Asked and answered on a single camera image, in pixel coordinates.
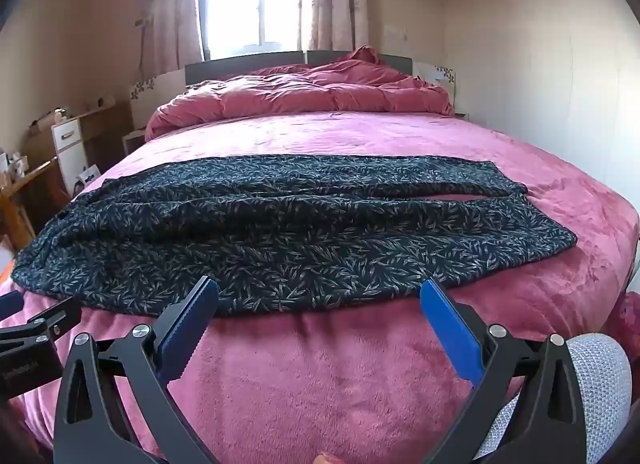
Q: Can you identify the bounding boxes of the white drawer cabinet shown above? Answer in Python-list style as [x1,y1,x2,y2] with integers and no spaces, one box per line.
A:
[51,116,96,195]

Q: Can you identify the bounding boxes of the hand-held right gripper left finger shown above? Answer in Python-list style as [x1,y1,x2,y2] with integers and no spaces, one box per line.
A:
[52,276,221,464]

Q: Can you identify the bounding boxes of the grey knit clothing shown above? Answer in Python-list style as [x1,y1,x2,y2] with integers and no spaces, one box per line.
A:
[472,333,633,462]

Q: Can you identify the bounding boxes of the wooden dresser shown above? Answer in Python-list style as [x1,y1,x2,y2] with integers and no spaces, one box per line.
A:
[25,103,133,175]

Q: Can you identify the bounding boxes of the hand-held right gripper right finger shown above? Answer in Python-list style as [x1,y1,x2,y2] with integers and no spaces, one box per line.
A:
[415,280,588,464]

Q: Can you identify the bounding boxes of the dark leaf print pants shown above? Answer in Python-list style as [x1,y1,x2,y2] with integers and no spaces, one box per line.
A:
[11,155,577,317]

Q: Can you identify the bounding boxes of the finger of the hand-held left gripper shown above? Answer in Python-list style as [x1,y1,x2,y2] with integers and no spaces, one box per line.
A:
[0,290,24,319]
[0,298,82,352]

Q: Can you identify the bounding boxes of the pink duvet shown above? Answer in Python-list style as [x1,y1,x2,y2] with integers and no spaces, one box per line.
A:
[145,46,456,142]

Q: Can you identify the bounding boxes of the pink patterned cloth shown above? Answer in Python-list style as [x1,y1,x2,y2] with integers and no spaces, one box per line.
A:
[607,291,640,345]

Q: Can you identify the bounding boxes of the grey floral bed headboard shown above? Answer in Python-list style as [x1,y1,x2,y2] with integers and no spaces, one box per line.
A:
[130,50,458,117]

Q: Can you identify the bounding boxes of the small white nightstand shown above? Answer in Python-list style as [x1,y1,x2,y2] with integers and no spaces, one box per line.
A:
[122,129,148,157]

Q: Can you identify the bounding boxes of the wooden desk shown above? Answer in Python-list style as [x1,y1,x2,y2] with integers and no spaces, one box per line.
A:
[0,156,61,245]

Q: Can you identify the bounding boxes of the pink bed with blanket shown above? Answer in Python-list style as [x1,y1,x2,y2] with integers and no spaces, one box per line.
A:
[0,111,640,464]

